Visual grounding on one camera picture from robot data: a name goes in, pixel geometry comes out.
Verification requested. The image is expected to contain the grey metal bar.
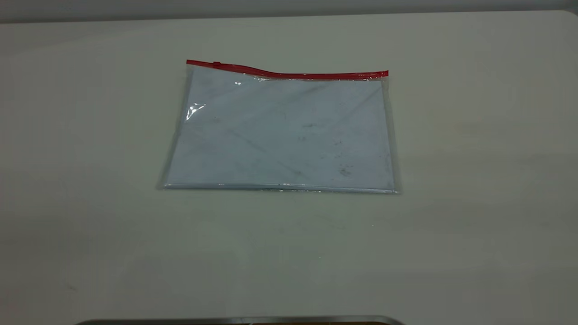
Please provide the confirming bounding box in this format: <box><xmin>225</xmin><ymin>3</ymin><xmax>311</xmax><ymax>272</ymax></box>
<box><xmin>75</xmin><ymin>315</ymin><xmax>405</xmax><ymax>325</ymax></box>

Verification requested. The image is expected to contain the clear plastic bag red zipper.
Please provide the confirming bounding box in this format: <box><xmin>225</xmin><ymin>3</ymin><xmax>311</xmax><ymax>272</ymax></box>
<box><xmin>157</xmin><ymin>59</ymin><xmax>401</xmax><ymax>195</ymax></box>

